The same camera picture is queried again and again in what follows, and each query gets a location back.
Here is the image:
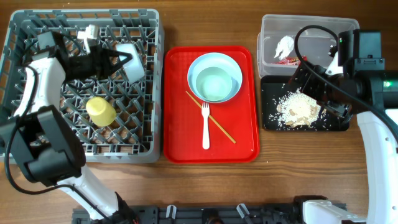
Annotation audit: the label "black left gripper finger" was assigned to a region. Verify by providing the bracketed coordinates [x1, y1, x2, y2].
[108, 58, 130, 76]
[108, 50, 132, 61]

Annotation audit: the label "light blue saucer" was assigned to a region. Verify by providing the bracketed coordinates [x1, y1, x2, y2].
[116, 44, 145, 84]

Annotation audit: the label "rice food scraps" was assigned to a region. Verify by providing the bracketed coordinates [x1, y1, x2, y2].
[267, 90, 326, 129]

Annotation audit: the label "yellow plastic cup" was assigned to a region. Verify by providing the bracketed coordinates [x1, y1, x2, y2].
[86, 96, 116, 127]

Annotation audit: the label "red snack wrapper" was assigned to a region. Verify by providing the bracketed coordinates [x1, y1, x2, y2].
[277, 57, 300, 65]

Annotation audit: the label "white napkin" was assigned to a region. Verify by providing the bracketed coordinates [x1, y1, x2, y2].
[274, 35, 294, 60]

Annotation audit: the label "wooden chopstick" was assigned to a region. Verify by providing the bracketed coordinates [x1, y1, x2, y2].
[185, 91, 236, 144]

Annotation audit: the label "white plastic fork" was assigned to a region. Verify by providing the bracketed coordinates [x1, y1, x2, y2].
[201, 101, 210, 150]

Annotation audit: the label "green bowl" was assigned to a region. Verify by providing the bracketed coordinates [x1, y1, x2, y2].
[195, 67, 232, 102]

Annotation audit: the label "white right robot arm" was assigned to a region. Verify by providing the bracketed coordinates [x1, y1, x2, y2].
[289, 62, 397, 223]

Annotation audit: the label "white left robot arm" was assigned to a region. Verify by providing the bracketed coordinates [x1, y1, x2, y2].
[1, 31, 139, 223]

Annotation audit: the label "grey dishwasher rack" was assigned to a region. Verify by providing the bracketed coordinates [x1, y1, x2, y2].
[1, 9, 164, 164]

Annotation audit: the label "black plastic tray bin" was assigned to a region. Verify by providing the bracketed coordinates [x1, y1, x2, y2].
[261, 76, 349, 131]

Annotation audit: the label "clear plastic bin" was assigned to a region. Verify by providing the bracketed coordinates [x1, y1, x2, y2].
[257, 14, 359, 78]

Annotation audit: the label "light blue plate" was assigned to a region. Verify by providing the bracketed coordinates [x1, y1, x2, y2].
[187, 52, 243, 103]

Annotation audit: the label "red plastic tray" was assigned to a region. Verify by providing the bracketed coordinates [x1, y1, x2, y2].
[163, 46, 259, 164]

